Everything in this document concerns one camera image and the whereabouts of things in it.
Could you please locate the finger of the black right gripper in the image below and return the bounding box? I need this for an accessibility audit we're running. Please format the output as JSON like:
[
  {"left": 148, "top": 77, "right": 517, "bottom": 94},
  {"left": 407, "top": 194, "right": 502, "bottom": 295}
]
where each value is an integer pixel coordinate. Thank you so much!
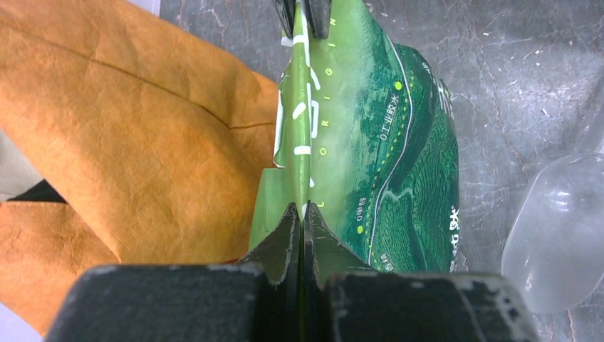
[
  {"left": 301, "top": 0, "right": 332, "bottom": 40},
  {"left": 274, "top": 0, "right": 296, "bottom": 38}
]

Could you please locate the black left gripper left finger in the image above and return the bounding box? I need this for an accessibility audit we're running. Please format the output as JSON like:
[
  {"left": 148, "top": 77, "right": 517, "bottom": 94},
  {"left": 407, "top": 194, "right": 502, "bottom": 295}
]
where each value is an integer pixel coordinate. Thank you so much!
[{"left": 46, "top": 204, "right": 301, "bottom": 341}]

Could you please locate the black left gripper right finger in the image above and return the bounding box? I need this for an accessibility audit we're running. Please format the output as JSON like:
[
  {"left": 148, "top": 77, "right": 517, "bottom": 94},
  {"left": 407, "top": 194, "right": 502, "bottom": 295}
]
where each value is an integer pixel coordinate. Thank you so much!
[{"left": 303, "top": 203, "right": 538, "bottom": 341}]

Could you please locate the green cat litter bag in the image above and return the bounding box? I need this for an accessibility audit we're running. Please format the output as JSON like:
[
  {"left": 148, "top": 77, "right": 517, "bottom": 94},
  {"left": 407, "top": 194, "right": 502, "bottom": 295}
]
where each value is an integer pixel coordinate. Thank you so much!
[{"left": 249, "top": 1, "right": 460, "bottom": 273}]

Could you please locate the orange paper shopping bag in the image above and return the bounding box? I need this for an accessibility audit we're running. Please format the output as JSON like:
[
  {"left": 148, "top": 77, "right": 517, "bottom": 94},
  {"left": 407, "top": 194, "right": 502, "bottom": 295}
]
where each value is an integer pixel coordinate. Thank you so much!
[{"left": 1, "top": 1, "right": 277, "bottom": 334}]

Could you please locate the clear plastic litter scoop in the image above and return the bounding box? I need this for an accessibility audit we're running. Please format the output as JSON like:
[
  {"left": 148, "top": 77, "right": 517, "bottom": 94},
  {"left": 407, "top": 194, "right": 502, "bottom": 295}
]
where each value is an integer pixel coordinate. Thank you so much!
[{"left": 501, "top": 79, "right": 603, "bottom": 314}]

